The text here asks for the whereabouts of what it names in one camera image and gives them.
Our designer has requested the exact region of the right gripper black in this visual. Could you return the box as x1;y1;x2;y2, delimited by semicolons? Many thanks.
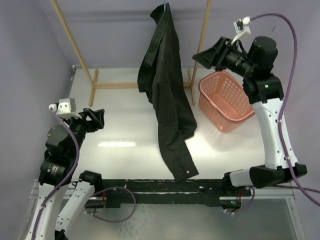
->
192;36;255;78

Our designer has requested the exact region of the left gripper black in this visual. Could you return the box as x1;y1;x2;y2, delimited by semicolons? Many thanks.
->
62;107;104;159

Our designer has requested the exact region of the dark pinstriped shirt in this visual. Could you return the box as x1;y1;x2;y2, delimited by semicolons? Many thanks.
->
137;2;199;183

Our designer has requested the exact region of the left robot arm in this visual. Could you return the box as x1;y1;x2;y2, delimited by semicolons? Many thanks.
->
25;104;105;240

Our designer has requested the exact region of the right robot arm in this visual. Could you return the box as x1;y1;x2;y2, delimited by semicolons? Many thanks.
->
192;36;308;196

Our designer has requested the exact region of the wooden clothes rack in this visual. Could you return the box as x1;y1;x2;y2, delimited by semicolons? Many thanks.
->
51;0;213;107

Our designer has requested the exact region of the pink plastic basket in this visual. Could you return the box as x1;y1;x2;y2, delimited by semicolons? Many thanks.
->
198;71;255;133

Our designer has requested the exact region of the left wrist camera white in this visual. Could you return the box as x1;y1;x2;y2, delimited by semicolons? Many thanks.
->
48;98;81;119

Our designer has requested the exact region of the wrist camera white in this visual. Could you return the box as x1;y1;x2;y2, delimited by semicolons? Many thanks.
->
48;98;81;119
231;16;251;45

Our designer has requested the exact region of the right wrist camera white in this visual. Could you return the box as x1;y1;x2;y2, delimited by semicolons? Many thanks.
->
231;16;251;45

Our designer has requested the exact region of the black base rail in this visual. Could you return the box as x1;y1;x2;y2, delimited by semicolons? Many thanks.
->
100;179;252;208

